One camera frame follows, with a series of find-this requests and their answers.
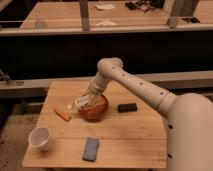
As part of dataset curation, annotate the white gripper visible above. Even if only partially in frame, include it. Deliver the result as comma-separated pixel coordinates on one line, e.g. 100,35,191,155
88,77,106,95

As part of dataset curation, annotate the clear plastic bottle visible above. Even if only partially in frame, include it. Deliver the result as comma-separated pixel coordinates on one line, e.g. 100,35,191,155
67,93,100,110

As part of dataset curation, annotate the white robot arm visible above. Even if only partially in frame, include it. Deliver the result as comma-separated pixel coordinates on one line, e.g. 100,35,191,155
89,58,213,171

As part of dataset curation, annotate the brown ceramic bowl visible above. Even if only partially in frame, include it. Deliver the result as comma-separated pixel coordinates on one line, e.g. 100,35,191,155
79,95,108,121

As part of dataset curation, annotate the black rectangular block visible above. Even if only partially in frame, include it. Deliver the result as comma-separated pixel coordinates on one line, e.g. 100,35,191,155
117,103,137,113

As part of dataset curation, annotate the orange carrot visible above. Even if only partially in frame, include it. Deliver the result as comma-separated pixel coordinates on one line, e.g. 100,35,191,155
53,108,71,121

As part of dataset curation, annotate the wooden table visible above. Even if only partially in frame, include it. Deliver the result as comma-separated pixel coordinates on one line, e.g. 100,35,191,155
23,81,167,169

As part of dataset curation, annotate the blue sponge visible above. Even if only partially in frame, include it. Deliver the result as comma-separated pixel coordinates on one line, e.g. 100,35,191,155
82,137,100,162

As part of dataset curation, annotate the white paper sheet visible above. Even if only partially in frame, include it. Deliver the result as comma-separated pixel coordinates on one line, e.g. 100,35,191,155
94,4,116,10

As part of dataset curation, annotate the white cup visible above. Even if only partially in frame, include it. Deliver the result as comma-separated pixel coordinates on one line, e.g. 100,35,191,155
28,127,52,151

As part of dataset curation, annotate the grey metal post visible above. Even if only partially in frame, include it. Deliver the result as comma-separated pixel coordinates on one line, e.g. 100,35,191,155
79,0,90,31
167,0,185,28

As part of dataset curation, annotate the black cables pile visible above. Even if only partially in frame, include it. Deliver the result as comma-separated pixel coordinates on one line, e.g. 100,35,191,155
124,0,161,13

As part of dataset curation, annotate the grey metal post right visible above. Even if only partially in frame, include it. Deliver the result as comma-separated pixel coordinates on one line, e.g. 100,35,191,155
167,0,185,28

